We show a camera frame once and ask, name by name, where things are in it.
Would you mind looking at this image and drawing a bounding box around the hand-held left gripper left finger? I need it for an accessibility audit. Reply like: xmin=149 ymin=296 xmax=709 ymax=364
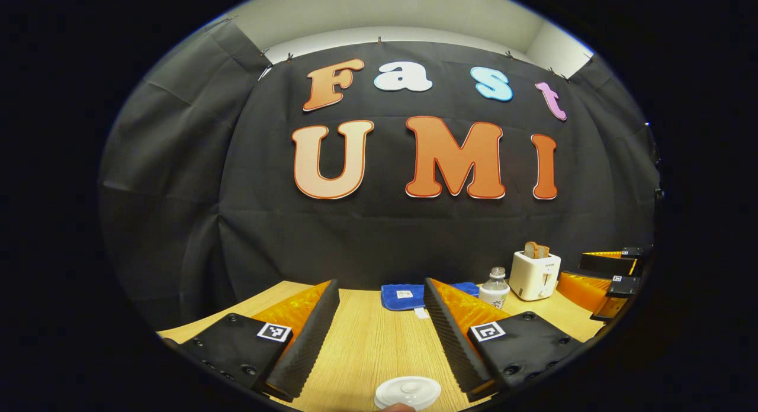
xmin=176 ymin=279 xmax=341 ymax=403

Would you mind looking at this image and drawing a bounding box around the blue folded towel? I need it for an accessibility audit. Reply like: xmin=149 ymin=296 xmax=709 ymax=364
xmin=381 ymin=282 xmax=480 ymax=319

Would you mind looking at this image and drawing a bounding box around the black backdrop cloth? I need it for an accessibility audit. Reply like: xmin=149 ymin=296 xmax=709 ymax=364
xmin=98 ymin=18 xmax=661 ymax=330

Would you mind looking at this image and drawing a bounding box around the white toaster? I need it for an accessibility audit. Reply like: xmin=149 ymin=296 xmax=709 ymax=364
xmin=508 ymin=250 xmax=562 ymax=302

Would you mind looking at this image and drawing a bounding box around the clear green water bottle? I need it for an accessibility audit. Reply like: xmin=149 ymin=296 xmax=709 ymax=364
xmin=478 ymin=267 xmax=510 ymax=310

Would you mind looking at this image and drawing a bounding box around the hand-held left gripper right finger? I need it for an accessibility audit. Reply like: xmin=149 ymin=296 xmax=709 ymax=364
xmin=423 ymin=277 xmax=588 ymax=404

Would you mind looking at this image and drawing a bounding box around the white teacup lid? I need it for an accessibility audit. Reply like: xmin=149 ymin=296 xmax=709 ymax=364
xmin=374 ymin=376 xmax=442 ymax=411

